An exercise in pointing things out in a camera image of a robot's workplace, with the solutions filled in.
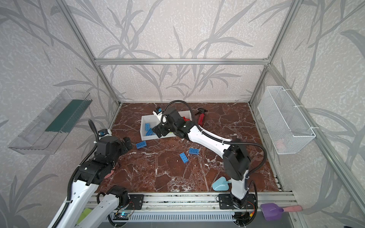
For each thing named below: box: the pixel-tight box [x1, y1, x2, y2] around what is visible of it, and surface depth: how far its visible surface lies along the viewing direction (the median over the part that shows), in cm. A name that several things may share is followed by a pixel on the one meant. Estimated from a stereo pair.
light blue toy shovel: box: [211, 176, 231, 191], surface depth 80 cm
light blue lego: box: [144, 123, 150, 132], surface depth 107 cm
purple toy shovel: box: [260, 202, 303, 221], surface depth 72 cm
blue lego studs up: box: [179, 152, 189, 164], surface depth 90 cm
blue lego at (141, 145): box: [135, 140, 147, 150], surface depth 96 cm
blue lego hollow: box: [188, 147, 201, 155], surface depth 93 cm
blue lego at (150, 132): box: [145, 128, 156, 136], surface depth 101 cm
